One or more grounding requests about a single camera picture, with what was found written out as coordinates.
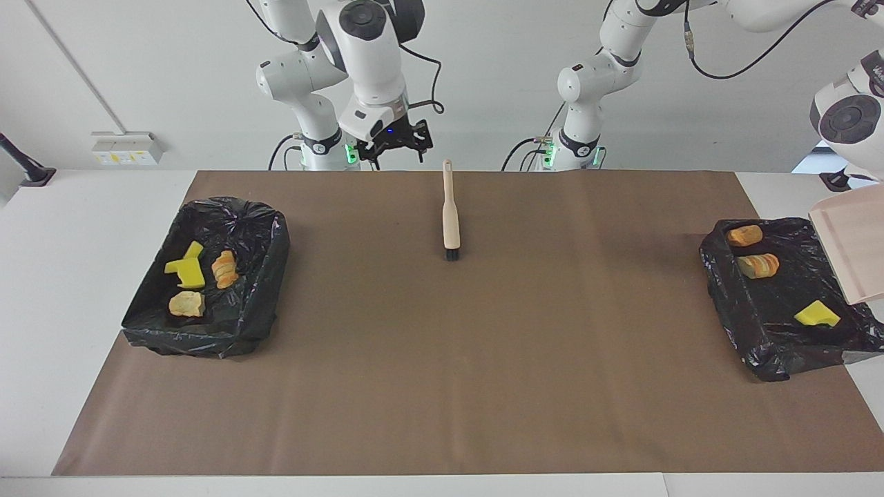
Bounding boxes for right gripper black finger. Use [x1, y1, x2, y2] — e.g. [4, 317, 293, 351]
[406, 119, 434, 164]
[356, 137, 387, 170]

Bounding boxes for pale yellow sponge chunk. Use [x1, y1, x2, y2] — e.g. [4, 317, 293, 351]
[211, 250, 240, 290]
[737, 253, 781, 280]
[169, 291, 207, 318]

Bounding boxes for notched yellow sponge piece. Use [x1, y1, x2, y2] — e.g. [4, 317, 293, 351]
[164, 257, 207, 290]

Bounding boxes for brown oval sponge piece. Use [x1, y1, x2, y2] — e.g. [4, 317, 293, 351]
[726, 224, 765, 248]

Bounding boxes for green and yellow sponge piece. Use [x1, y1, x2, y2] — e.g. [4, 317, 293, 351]
[793, 300, 842, 328]

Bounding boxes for beige plastic dustpan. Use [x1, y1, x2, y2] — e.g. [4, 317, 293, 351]
[808, 183, 884, 305]

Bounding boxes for black bag lined bin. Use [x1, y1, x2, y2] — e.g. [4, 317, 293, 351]
[698, 217, 884, 382]
[122, 197, 291, 359]

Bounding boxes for brown paper table mat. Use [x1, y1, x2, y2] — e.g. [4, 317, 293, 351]
[52, 170, 884, 477]

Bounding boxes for black clamp stand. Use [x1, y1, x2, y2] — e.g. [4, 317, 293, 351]
[0, 133, 57, 188]
[820, 168, 857, 193]

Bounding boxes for bright window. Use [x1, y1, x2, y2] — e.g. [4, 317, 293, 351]
[791, 135, 840, 173]

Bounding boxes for black left arm base cable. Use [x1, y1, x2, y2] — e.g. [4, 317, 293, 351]
[501, 135, 557, 172]

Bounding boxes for black arm base cable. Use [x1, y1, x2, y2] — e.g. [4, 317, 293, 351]
[268, 133, 305, 171]
[501, 135, 557, 172]

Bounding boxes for black right arm base cable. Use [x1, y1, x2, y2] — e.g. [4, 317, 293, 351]
[268, 133, 305, 171]

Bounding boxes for white wall socket box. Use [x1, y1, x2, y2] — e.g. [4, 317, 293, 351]
[91, 131, 165, 166]

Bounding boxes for white wall conduit pipe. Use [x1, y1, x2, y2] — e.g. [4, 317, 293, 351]
[26, 0, 126, 134]

